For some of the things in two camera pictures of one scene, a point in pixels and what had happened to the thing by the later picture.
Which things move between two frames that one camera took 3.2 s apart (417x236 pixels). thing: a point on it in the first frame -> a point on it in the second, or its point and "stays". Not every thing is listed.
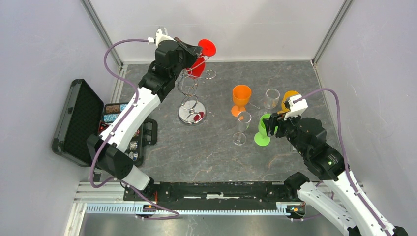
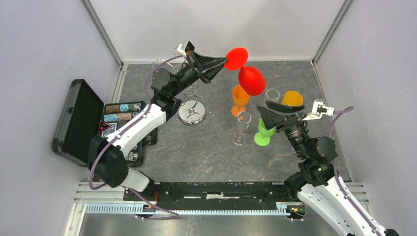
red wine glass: x=208 y=49 -> x=251 y=79
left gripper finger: x=193 y=49 -> x=210 y=66
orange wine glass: x=241 y=96 stays
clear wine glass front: x=271 y=99 stays
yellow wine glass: x=285 y=97 stays
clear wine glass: x=244 y=119 stays
